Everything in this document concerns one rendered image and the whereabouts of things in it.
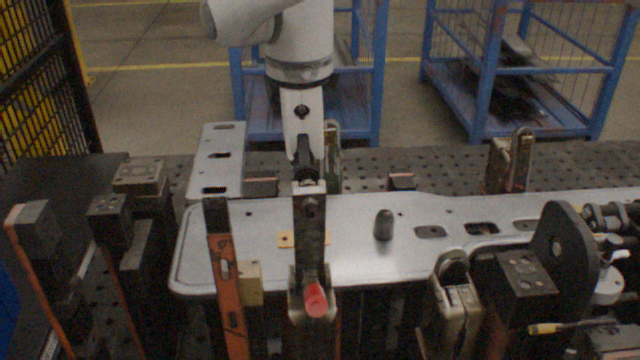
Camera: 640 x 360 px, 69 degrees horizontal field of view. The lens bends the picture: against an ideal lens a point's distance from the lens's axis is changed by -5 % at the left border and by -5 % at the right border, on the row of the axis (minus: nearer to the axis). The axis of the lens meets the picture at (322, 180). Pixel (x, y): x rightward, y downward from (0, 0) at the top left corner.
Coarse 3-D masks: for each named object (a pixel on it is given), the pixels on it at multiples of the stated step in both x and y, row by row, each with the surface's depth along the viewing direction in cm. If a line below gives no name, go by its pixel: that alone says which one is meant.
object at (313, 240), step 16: (304, 176) 54; (304, 192) 50; (320, 192) 51; (304, 208) 51; (320, 208) 52; (304, 224) 54; (320, 224) 54; (304, 240) 55; (320, 240) 56; (304, 256) 57; (320, 256) 58; (320, 272) 60
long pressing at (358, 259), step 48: (384, 192) 87; (576, 192) 87; (624, 192) 87; (192, 240) 76; (240, 240) 76; (336, 240) 76; (432, 240) 76; (480, 240) 76; (528, 240) 76; (192, 288) 67; (336, 288) 69; (384, 288) 70
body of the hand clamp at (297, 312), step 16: (288, 288) 61; (304, 288) 63; (288, 304) 59; (304, 304) 59; (304, 320) 58; (320, 320) 58; (304, 336) 59; (320, 336) 60; (304, 352) 61; (320, 352) 62
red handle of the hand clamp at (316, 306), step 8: (304, 272) 60; (312, 272) 60; (304, 280) 56; (312, 280) 55; (312, 288) 50; (320, 288) 51; (304, 296) 50; (312, 296) 47; (320, 296) 47; (312, 304) 47; (320, 304) 47; (312, 312) 47; (320, 312) 47
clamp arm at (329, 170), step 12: (324, 120) 85; (324, 132) 84; (336, 132) 85; (324, 144) 85; (336, 144) 86; (324, 156) 86; (336, 156) 87; (324, 168) 87; (336, 168) 88; (324, 180) 88; (336, 180) 88; (336, 192) 89
